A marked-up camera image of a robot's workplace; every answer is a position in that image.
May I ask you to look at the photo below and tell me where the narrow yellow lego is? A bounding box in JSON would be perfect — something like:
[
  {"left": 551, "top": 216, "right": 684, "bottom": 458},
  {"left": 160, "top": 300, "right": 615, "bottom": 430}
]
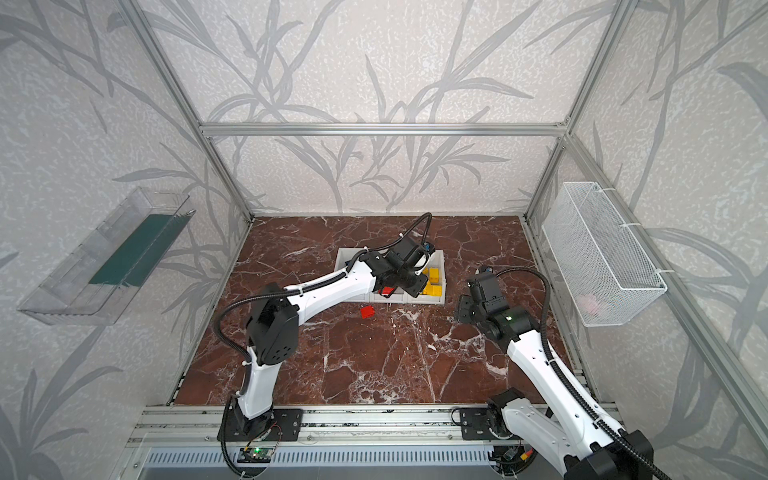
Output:
[{"left": 422, "top": 284, "right": 442, "bottom": 297}]

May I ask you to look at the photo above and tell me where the small red lego top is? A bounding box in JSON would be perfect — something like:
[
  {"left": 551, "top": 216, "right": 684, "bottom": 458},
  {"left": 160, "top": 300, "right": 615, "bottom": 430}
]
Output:
[{"left": 360, "top": 305, "right": 375, "bottom": 319}]

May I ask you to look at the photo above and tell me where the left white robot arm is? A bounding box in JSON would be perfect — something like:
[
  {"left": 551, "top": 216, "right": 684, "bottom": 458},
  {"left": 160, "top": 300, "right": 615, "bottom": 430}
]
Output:
[{"left": 211, "top": 235, "right": 435, "bottom": 438}]

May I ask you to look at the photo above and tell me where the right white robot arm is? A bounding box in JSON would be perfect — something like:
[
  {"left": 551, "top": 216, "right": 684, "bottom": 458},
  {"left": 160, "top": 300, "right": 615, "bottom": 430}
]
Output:
[{"left": 455, "top": 266, "right": 667, "bottom": 479}]

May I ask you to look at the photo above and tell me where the middle white bin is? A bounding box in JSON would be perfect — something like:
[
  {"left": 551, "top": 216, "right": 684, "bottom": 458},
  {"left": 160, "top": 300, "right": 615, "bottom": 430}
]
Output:
[{"left": 369, "top": 288, "right": 412, "bottom": 304}]

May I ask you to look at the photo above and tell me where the white bin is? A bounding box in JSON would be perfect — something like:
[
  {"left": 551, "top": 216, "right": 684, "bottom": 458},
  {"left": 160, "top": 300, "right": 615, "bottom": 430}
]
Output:
[
  {"left": 369, "top": 288, "right": 412, "bottom": 304},
  {"left": 410, "top": 250, "right": 446, "bottom": 305},
  {"left": 329, "top": 247, "right": 375, "bottom": 303}
]

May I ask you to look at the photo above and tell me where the right white bin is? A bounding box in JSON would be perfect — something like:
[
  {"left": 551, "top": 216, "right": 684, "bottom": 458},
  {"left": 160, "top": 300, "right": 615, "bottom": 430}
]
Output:
[{"left": 410, "top": 250, "right": 446, "bottom": 305}]

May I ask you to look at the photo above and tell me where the left white bin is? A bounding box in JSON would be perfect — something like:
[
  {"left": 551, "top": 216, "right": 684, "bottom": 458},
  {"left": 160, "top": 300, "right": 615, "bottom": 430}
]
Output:
[{"left": 329, "top": 247, "right": 375, "bottom": 303}]

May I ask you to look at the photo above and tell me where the pink object in basket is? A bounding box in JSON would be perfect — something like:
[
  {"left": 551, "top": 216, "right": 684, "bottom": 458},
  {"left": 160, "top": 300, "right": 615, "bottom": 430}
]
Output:
[{"left": 577, "top": 294, "right": 608, "bottom": 317}]

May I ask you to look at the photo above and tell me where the green circuit board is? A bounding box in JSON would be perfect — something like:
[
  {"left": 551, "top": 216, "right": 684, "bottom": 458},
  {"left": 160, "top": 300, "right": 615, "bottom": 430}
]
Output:
[{"left": 237, "top": 447, "right": 275, "bottom": 465}]

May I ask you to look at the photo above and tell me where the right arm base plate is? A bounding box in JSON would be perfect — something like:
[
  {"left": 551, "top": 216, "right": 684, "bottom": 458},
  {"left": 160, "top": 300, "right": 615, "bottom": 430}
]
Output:
[{"left": 457, "top": 407, "right": 512, "bottom": 441}]

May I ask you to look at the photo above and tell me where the white wire mesh basket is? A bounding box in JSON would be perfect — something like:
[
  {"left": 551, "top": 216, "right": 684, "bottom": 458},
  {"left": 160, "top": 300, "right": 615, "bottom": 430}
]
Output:
[{"left": 542, "top": 182, "right": 668, "bottom": 327}]

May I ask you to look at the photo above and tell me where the aluminium front rail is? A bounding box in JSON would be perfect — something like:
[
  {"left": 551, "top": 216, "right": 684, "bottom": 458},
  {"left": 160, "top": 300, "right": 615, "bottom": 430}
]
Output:
[{"left": 126, "top": 404, "right": 468, "bottom": 448}]

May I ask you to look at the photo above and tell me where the right circuit board with wires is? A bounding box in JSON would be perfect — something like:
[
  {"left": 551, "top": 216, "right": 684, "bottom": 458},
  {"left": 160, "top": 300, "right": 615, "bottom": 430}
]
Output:
[{"left": 488, "top": 445, "right": 538, "bottom": 477}]

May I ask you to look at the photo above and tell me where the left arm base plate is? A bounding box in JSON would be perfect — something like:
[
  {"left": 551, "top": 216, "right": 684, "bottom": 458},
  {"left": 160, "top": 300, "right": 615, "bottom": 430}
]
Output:
[{"left": 217, "top": 406, "right": 304, "bottom": 443}]

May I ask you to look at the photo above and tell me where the clear plastic wall shelf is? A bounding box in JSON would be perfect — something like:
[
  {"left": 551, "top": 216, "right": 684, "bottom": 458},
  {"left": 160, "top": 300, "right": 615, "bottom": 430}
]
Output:
[{"left": 18, "top": 187, "right": 196, "bottom": 326}]

